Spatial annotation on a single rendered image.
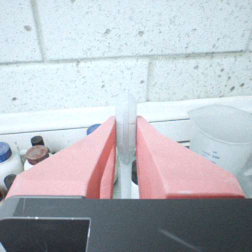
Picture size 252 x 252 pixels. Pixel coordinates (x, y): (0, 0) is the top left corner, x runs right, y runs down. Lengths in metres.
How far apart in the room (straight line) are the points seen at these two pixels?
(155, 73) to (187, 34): 0.10
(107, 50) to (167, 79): 0.15
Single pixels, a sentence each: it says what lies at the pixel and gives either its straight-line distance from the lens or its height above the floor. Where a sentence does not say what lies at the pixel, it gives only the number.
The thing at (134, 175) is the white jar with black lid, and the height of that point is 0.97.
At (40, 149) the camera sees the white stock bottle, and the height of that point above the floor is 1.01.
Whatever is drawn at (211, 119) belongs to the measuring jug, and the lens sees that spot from 0.54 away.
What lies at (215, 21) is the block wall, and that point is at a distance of 0.55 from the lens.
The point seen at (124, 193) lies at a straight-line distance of 0.16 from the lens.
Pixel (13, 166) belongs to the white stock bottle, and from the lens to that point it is 0.48.
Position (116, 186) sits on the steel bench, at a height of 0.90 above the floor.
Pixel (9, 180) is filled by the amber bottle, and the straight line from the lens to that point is 0.45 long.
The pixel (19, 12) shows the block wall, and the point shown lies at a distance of 0.49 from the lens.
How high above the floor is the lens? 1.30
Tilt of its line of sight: 37 degrees down
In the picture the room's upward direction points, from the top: 1 degrees clockwise
